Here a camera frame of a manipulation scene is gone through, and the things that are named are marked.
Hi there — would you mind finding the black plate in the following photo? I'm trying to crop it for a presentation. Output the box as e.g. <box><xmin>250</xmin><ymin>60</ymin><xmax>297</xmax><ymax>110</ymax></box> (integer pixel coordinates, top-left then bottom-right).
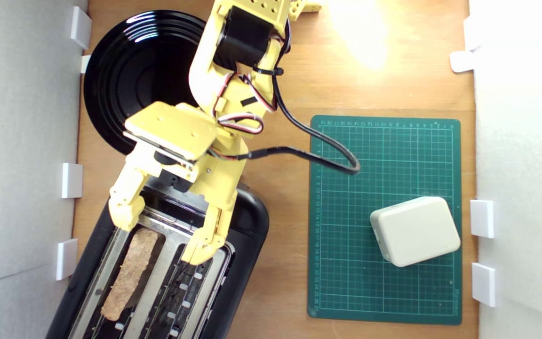
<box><xmin>83</xmin><ymin>10</ymin><xmax>210</xmax><ymax>158</ymax></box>

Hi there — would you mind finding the white block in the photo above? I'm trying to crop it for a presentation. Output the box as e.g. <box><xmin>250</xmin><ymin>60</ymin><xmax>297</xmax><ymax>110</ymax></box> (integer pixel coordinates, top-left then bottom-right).
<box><xmin>369</xmin><ymin>196</ymin><xmax>461</xmax><ymax>268</ymax></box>

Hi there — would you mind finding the yellow wrist camera box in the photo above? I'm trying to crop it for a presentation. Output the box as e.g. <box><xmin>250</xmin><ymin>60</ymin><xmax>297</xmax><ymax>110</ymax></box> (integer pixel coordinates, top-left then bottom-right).
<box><xmin>123</xmin><ymin>101</ymin><xmax>220</xmax><ymax>171</ymax></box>

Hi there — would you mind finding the brown bread slice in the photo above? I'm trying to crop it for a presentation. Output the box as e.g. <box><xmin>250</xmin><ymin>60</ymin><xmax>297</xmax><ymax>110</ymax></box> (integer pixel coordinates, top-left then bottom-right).
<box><xmin>100</xmin><ymin>227</ymin><xmax>159</xmax><ymax>322</ymax></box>

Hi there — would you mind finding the black two-slot toaster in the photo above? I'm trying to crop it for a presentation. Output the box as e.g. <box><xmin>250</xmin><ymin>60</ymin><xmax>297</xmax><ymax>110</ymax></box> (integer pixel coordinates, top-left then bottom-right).
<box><xmin>45</xmin><ymin>160</ymin><xmax>270</xmax><ymax>339</ymax></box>

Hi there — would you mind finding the green cutting mat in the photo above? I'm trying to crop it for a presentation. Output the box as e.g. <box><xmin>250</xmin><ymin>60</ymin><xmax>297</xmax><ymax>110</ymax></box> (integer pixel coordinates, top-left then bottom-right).
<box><xmin>307</xmin><ymin>115</ymin><xmax>463</xmax><ymax>325</ymax></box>

